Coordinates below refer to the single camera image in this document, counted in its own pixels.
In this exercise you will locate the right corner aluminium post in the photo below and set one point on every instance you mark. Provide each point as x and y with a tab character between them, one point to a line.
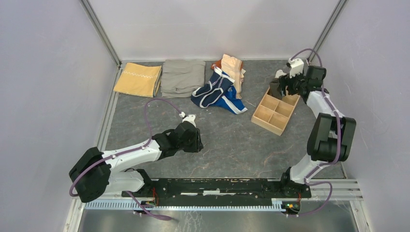
340	5

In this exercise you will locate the corner aluminium post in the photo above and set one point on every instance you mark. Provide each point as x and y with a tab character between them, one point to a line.
86	4
340	5

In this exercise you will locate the navy blue white-trimmed underwear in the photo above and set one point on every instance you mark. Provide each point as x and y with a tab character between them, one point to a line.
219	91

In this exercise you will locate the folded grey cloth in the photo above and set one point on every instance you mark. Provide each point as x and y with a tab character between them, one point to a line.
181	77

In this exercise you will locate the peach orange underwear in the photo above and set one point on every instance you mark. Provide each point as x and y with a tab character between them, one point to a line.
233	67

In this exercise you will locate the left corner aluminium post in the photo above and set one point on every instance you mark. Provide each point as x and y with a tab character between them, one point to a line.
86	4

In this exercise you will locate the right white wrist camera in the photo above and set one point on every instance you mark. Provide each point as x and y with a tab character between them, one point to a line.
296	67

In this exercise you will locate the folded yellow cloth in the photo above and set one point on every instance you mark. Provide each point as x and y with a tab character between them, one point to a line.
139	80

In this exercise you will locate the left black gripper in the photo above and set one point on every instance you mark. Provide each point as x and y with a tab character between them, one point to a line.
197	145

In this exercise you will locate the wooden compartment organizer box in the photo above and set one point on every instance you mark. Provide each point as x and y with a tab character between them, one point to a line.
274	114

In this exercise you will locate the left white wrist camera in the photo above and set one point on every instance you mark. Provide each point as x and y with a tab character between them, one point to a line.
188	118

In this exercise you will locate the olive boxer briefs beige waistband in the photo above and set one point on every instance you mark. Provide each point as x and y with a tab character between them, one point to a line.
274	89

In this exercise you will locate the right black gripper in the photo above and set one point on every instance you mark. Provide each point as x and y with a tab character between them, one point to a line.
285	80

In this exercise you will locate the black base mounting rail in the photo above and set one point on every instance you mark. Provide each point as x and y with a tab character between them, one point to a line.
220	192

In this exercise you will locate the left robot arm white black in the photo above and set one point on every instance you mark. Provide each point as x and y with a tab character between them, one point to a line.
99	172

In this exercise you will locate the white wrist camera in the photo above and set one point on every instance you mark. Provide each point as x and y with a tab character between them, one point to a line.
296	67
188	118

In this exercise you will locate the aluminium frame rail front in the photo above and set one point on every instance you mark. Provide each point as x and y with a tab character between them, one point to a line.
333	190

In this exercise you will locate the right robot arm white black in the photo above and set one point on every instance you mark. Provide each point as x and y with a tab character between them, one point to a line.
332	134

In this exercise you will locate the rolled white cloth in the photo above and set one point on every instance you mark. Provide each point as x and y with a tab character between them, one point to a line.
279	74

